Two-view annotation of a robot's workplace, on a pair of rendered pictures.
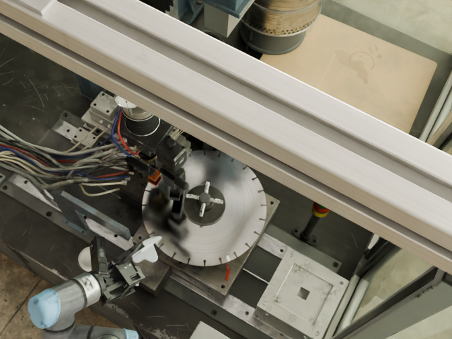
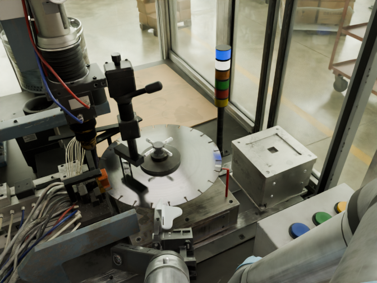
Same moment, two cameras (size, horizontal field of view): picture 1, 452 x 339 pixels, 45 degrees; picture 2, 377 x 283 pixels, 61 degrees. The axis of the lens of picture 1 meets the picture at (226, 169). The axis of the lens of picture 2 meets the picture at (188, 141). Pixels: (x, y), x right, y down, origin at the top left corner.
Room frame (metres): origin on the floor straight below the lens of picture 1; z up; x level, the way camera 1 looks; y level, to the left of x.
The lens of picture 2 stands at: (0.06, 0.48, 1.52)
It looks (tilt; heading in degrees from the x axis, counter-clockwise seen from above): 39 degrees down; 311
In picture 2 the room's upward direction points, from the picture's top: 2 degrees counter-clockwise
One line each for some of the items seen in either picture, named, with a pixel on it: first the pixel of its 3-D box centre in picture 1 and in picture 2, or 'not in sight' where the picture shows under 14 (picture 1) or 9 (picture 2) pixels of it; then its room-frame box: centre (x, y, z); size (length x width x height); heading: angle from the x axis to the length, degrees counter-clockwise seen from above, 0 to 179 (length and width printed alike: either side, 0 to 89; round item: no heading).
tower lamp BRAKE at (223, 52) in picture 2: not in sight; (223, 52); (0.56, -0.26, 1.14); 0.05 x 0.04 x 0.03; 155
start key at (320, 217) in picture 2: not in sight; (323, 220); (0.13, -0.07, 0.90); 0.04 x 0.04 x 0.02
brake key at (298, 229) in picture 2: not in sight; (299, 232); (0.16, -0.01, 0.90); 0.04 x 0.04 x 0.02
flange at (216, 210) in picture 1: (204, 203); (159, 156); (0.54, 0.05, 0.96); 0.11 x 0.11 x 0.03
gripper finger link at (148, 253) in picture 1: (149, 251); (168, 211); (0.39, 0.17, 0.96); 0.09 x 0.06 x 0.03; 134
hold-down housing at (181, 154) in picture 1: (172, 163); (123, 99); (0.55, 0.12, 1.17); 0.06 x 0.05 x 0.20; 56
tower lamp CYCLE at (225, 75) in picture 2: not in sight; (222, 72); (0.56, -0.26, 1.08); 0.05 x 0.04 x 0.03; 155
